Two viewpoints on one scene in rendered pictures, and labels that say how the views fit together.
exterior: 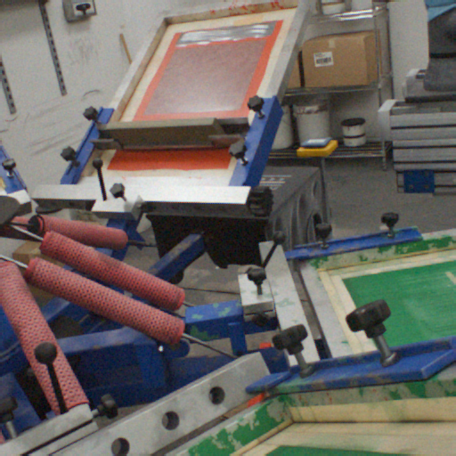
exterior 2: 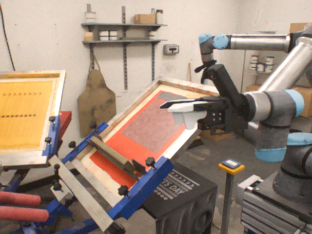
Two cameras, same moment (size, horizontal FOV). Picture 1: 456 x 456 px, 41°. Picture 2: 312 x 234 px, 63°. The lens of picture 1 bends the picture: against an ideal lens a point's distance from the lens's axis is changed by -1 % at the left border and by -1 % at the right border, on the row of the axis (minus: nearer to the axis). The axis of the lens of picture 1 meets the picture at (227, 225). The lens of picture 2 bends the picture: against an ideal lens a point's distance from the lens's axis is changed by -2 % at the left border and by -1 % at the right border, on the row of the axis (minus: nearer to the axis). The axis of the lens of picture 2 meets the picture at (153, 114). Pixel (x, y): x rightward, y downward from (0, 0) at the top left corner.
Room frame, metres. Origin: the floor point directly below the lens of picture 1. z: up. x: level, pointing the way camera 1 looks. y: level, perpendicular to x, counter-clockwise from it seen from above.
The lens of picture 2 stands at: (0.72, -0.50, 1.83)
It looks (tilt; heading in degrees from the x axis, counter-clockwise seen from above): 18 degrees down; 22
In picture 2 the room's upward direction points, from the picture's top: straight up
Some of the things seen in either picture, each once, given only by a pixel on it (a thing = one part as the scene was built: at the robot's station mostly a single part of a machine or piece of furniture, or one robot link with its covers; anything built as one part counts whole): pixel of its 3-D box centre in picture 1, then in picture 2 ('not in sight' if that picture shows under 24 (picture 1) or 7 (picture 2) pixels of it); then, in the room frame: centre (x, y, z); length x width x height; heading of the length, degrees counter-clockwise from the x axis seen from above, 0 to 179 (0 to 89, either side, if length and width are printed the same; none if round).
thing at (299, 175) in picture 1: (235, 191); (165, 183); (2.02, -0.05, 0.95); 0.48 x 0.44 x 0.01; 149
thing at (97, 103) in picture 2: not in sight; (96, 95); (3.43, 1.39, 1.06); 0.53 x 0.07 x 1.05; 149
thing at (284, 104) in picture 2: not in sight; (277, 105); (1.42, -0.56, 1.65); 0.11 x 0.08 x 0.09; 128
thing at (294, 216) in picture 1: (289, 235); (184, 220); (1.92, -0.20, 0.79); 0.46 x 0.09 x 0.33; 149
